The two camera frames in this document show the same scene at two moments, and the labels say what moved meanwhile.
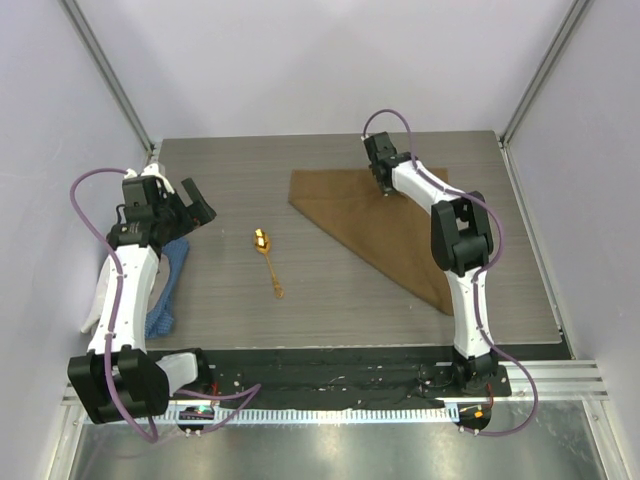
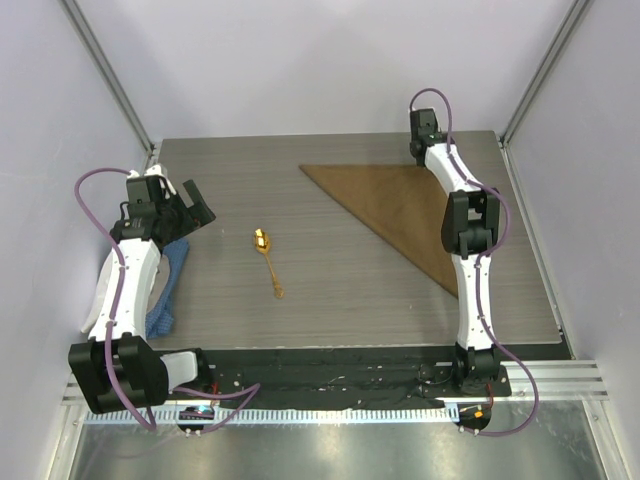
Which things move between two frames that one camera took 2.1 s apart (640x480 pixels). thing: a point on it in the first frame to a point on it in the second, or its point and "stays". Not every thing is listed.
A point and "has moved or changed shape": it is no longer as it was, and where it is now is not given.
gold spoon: [262, 244] stays
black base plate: [337, 378] stays
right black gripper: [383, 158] to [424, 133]
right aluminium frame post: [563, 31] stays
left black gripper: [197, 212] stays
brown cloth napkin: [392, 231] has moved or changed shape
